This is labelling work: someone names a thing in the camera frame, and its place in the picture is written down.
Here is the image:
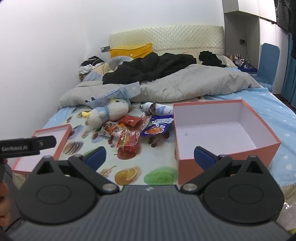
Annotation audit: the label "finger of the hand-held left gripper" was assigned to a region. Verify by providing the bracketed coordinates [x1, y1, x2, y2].
[32, 136, 57, 151]

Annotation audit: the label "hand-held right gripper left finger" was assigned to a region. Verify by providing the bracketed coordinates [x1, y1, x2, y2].
[30, 146, 120, 195]

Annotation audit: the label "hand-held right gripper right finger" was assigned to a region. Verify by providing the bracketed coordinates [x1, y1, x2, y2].
[180, 146, 270, 195]

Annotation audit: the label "red foil snack packet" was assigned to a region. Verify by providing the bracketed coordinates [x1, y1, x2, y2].
[110, 129, 141, 154]

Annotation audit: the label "pink cardboard box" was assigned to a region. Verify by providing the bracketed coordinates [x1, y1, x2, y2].
[172, 100, 282, 185]

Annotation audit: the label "blue snack packet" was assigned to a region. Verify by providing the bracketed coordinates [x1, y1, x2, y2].
[140, 116, 174, 138]

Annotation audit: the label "person's left hand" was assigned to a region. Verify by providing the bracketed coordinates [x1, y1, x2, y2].
[0, 179, 11, 223]

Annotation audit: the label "pink box lid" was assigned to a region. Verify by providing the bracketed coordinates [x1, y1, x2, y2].
[11, 124, 73, 176]

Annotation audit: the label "clear packet of brown sticks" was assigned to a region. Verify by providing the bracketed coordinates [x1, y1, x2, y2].
[99, 120, 126, 138]

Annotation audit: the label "white plush duck toy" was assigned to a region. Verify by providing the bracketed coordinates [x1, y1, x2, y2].
[81, 98, 131, 129]

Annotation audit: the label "food printed tablecloth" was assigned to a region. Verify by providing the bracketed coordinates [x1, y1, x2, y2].
[30, 102, 185, 186]

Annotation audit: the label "white plastic bottle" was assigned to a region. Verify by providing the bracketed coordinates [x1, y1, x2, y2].
[139, 102, 174, 116]

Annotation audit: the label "blue patterned plastic bag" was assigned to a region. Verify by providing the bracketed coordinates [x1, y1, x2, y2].
[85, 82, 140, 109]

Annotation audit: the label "dark silver snack packet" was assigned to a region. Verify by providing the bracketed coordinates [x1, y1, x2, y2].
[144, 100, 158, 115]

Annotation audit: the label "grey duvet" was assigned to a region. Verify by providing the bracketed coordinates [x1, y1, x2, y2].
[58, 64, 261, 109]

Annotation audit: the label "blue starred bedsheet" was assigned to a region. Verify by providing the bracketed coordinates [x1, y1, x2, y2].
[203, 67, 296, 186]

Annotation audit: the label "pile of clothes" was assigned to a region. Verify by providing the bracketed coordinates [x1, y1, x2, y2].
[79, 56, 106, 76]

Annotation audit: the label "black garment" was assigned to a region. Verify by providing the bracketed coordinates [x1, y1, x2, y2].
[199, 50, 228, 68]

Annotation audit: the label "beige pillow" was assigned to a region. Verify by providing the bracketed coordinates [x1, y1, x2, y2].
[217, 54, 239, 69]

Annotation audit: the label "row of small bottles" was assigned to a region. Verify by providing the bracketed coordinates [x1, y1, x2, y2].
[227, 52, 252, 69]

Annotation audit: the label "black jacket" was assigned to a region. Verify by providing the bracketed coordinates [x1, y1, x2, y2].
[102, 52, 197, 85]

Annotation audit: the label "yellow pillow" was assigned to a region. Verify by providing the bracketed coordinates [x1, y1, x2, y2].
[109, 43, 153, 58]

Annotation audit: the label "blue chair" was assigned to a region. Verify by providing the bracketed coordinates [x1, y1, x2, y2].
[254, 43, 280, 93]

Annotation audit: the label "blue curtain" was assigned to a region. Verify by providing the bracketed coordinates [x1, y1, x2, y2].
[280, 30, 296, 105]

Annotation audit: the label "cream padded headboard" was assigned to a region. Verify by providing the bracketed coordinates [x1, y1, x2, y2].
[108, 25, 225, 56]

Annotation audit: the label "dark hanging clothes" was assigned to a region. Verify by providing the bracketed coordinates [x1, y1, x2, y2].
[274, 0, 296, 56]

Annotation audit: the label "black power cable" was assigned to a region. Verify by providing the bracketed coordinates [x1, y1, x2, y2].
[244, 42, 251, 63]

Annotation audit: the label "white wall cabinet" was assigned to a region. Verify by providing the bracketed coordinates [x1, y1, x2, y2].
[221, 0, 278, 59]

